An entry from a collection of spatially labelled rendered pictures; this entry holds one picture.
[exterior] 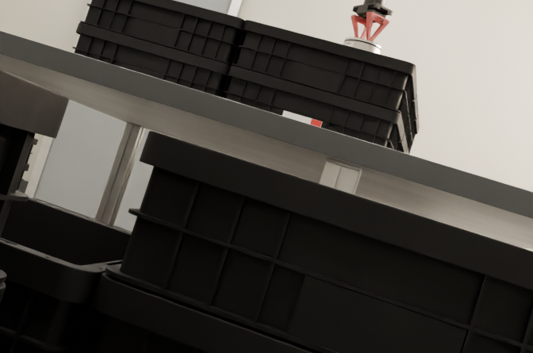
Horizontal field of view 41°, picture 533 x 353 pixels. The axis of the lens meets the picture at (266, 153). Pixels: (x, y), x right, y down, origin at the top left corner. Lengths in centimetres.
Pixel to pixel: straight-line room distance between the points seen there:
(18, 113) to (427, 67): 460
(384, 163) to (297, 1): 396
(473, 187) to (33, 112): 86
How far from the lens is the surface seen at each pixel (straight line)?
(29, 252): 54
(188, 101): 119
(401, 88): 156
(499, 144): 488
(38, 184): 533
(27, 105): 37
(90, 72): 126
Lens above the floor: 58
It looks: 3 degrees up
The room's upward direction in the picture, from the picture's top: 18 degrees clockwise
